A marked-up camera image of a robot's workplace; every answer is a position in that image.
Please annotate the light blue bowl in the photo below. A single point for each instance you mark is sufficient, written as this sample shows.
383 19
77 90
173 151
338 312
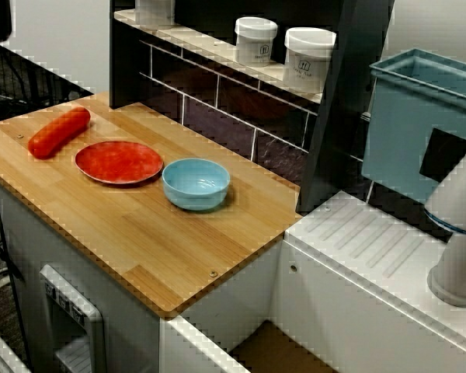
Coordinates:
194 186

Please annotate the white dishwasher door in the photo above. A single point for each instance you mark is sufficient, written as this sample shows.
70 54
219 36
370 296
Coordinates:
62 295

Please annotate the white plastic jar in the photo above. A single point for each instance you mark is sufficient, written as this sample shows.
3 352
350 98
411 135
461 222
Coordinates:
155 13

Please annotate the black square sticker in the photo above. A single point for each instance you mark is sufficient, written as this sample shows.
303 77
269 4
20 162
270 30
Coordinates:
444 155

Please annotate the grey toy faucet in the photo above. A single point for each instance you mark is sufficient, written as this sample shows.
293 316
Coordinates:
458 264

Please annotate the red round plate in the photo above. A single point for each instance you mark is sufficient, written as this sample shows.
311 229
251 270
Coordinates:
118 161

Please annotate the red toy sausage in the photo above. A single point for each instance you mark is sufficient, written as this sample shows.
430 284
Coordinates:
58 130

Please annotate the white toy sink unit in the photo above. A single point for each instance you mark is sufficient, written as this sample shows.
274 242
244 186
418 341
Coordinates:
334 311

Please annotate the white toy kitchen cabinet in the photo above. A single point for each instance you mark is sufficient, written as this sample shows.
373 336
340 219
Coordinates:
23 241

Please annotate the white labelled lidded jar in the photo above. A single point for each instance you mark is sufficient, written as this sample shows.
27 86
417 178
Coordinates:
308 58
255 42

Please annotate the blue plastic bin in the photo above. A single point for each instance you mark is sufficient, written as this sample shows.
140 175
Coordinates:
396 136

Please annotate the black tiled shelf unit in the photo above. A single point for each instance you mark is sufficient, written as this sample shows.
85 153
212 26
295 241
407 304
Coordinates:
345 116

